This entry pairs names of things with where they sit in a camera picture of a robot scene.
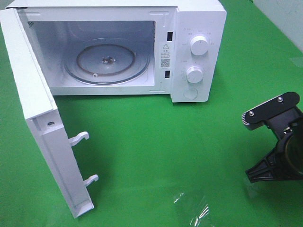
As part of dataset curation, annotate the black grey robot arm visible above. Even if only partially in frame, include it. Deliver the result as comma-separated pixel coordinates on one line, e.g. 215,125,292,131
246,107,303,183

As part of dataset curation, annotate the glass microwave turntable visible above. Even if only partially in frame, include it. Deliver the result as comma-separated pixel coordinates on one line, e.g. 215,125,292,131
64,38,153,85

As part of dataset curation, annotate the clear tape patch near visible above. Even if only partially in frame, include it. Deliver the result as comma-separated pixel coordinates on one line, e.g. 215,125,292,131
173,188,213,227

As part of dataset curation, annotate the white microwave knob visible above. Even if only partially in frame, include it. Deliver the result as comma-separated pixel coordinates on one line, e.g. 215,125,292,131
190,35,209,56
186,66,204,84

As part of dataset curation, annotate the clear tape patch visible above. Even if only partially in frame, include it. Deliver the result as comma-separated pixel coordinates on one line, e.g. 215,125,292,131
243,178,262,202
289,57,303,68
173,188,213,227

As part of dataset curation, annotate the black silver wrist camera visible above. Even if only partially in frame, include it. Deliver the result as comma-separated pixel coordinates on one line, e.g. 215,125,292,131
242,92,300,130

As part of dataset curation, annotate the white microwave oven body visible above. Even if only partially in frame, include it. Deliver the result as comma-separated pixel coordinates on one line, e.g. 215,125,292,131
5,0,226,102

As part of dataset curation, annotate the clear tape patch far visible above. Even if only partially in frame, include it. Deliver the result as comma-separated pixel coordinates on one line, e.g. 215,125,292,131
289,57,303,68

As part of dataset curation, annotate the clear tape patch right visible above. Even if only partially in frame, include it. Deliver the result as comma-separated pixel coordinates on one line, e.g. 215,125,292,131
243,178,262,202

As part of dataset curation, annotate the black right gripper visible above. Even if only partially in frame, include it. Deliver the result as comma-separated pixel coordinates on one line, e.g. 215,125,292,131
245,107,303,183

